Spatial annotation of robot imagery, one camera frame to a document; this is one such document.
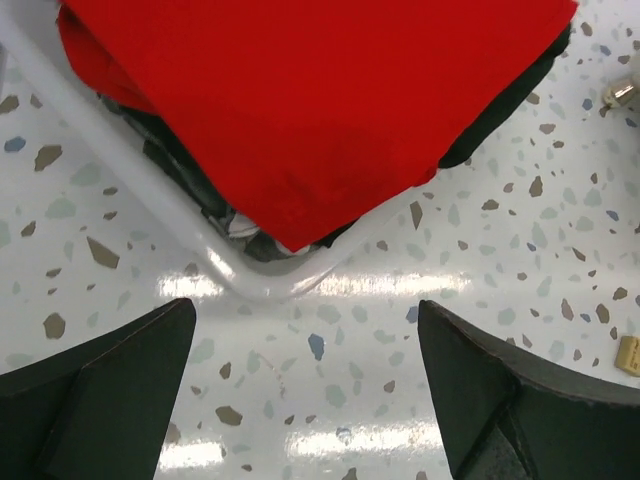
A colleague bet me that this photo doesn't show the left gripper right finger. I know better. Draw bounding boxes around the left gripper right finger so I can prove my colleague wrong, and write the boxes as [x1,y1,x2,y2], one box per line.
[418,301,639,479]

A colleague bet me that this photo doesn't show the small tan eraser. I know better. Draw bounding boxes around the small tan eraser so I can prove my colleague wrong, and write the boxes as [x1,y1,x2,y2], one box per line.
[614,335,640,377]

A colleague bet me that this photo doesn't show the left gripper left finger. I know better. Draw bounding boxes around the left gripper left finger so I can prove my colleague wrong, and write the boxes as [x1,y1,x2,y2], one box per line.
[1,298,196,479]

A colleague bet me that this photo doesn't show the black cloth under red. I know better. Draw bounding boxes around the black cloth under red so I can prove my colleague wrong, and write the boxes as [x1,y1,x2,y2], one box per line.
[98,26,572,263]

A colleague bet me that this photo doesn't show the white plastic basket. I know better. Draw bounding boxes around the white plastic basket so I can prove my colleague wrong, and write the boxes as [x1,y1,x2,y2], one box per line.
[1,1,420,301]

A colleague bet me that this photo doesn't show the round beige drawer organizer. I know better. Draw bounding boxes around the round beige drawer organizer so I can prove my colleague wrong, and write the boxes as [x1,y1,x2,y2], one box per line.
[602,72,639,108]

